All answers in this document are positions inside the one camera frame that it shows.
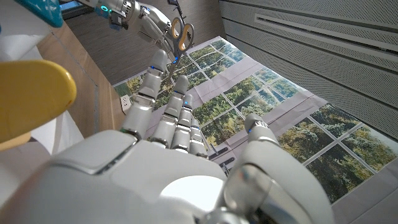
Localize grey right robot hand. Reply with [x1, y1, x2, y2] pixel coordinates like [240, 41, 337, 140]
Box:
[0, 49, 336, 224]

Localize orange-handled scissors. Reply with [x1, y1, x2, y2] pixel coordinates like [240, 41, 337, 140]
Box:
[165, 15, 196, 83]

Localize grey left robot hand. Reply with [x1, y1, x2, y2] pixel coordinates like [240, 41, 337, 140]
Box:
[108, 0, 177, 60]

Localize teal orange toy plane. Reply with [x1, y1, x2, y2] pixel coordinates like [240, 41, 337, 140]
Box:
[0, 0, 78, 152]

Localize printed forest window backdrop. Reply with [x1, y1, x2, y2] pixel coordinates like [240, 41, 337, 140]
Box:
[113, 35, 398, 207]

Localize white power strip box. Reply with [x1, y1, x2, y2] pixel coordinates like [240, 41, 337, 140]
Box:
[119, 93, 133, 114]

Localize white receipt paper strip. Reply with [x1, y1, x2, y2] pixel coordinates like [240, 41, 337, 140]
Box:
[0, 0, 85, 200]

